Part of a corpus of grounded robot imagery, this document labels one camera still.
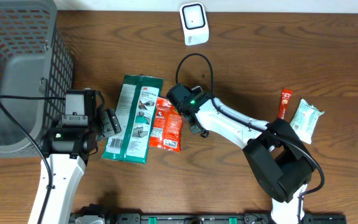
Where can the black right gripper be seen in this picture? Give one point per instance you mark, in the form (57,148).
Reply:
(193,130)

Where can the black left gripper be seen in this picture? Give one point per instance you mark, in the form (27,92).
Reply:
(108,123)

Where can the red snack bag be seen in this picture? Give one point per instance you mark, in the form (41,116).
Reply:
(166,131)

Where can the green white packet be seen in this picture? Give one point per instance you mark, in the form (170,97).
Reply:
(135,110)

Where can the red stick packet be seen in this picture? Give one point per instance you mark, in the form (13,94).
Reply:
(285,98)

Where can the mint green snack packet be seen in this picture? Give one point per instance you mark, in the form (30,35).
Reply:
(304,121)

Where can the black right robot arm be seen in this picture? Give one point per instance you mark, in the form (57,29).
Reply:
(277,157)

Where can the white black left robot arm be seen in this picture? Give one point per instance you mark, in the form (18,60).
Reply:
(66,147)

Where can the white barcode scanner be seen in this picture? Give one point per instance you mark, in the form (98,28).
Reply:
(194,23)

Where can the grey plastic mesh basket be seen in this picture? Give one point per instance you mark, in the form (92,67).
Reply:
(36,70)

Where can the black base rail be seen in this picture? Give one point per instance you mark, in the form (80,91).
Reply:
(135,218)

